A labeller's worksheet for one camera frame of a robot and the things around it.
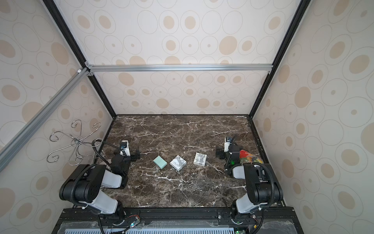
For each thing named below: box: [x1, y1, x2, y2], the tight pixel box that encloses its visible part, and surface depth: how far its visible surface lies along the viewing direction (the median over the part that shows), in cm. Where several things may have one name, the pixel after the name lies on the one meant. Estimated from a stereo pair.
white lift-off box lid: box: [193, 152, 208, 167], surface depth 93 cm
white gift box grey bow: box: [169, 155, 187, 172], surface depth 91 cm
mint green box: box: [152, 155, 168, 170], surface depth 94 cm
